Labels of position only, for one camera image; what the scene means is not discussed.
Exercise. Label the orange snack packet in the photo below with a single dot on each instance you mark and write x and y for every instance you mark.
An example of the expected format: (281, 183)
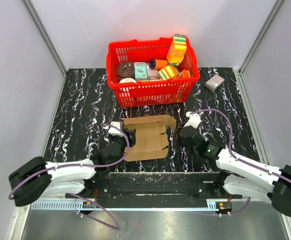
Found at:
(183, 75)

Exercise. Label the pink small food box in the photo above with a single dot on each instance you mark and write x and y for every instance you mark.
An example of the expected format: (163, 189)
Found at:
(152, 74)

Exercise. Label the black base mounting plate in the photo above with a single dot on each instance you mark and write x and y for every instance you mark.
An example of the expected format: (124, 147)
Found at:
(150, 186)

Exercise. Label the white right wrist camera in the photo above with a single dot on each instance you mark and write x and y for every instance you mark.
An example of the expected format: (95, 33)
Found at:
(194, 120)

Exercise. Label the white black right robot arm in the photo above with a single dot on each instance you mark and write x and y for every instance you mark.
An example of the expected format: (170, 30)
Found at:
(240, 175)

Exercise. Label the teal small carton box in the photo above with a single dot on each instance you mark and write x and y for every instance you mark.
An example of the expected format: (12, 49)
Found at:
(140, 71)

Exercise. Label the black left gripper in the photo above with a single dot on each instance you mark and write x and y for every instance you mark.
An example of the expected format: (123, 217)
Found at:
(132, 133)

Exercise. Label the red plastic shopping basket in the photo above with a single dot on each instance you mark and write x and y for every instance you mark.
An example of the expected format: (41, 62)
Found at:
(147, 92)

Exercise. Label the aluminium frame rail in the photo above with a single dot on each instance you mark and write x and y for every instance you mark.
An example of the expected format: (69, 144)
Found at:
(116, 200)

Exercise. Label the brown round chocolate cake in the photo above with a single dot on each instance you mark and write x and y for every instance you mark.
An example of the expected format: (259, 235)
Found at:
(125, 70)

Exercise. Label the brown cardboard box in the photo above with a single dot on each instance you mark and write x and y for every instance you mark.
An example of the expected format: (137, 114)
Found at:
(151, 140)

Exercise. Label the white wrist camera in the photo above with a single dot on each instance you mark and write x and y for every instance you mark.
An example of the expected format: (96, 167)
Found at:
(194, 120)
(114, 128)

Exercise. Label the white round lid container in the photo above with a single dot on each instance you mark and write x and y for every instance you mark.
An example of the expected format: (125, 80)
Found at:
(127, 80)

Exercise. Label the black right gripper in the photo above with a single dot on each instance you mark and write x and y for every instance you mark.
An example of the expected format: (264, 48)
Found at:
(177, 139)

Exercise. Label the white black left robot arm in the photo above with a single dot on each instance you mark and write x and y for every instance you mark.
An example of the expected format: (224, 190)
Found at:
(40, 178)

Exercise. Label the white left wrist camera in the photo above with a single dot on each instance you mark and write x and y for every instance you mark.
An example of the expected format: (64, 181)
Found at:
(114, 128)

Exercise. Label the tall orange sponge box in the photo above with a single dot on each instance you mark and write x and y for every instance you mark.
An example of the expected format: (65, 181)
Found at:
(177, 50)

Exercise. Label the yellow green sponge pack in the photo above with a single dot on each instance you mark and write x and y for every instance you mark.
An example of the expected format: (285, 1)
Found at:
(168, 72)

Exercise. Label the white wrapped tissue pack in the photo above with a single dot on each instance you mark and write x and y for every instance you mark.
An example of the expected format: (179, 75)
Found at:
(214, 83)

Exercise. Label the orange cylindrical can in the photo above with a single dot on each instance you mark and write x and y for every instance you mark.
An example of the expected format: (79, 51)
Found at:
(157, 64)

